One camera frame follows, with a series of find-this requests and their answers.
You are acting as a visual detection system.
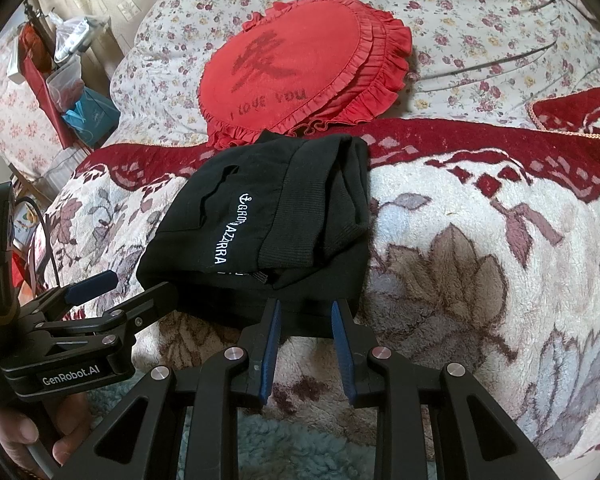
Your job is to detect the person's left hand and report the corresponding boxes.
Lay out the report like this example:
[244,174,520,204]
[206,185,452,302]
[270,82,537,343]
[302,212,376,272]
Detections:
[0,390,98,461]

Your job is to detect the floral quilt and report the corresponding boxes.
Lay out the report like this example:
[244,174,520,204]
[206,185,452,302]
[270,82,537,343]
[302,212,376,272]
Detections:
[95,0,600,148]

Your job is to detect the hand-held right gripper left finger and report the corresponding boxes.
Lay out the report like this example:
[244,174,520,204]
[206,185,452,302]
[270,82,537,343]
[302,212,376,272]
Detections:
[55,300,283,480]

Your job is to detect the clear plastic container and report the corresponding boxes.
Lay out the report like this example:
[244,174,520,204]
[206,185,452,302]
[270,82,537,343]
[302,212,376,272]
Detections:
[45,55,87,111]

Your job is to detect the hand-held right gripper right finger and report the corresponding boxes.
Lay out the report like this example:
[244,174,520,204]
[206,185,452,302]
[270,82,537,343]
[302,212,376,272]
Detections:
[330,300,551,480]

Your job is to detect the red frilled round cushion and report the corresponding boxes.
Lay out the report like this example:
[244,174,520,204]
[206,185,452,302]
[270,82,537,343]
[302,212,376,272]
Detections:
[197,0,413,151]

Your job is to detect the thin dark cable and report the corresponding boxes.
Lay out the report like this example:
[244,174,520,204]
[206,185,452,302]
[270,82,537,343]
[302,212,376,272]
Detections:
[415,42,558,81]

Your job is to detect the red and white patterned blanket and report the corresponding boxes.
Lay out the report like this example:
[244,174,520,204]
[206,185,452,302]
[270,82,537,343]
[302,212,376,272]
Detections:
[30,87,600,480]

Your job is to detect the crumpled plastic bag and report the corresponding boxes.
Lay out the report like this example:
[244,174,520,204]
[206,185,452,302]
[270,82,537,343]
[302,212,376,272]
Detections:
[45,12,111,61]

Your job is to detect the blue bag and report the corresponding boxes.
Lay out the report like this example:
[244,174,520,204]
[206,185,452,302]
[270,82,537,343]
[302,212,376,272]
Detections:
[62,87,121,148]

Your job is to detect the red cloth on rack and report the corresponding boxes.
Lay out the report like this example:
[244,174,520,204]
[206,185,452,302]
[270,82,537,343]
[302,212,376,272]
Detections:
[17,7,76,151]

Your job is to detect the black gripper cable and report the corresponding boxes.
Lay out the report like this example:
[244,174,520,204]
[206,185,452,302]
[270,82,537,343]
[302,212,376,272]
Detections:
[16,200,63,291]

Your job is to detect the floral fabric covered furniture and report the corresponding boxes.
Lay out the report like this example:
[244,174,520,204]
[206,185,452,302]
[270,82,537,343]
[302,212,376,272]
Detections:
[0,25,66,181]

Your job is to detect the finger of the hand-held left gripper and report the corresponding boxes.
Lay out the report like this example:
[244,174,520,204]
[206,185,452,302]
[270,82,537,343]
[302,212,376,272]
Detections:
[17,269,120,318]
[34,281,177,358]

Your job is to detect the black pants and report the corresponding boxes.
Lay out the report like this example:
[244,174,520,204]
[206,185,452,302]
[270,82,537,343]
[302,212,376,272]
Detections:
[136,130,371,338]

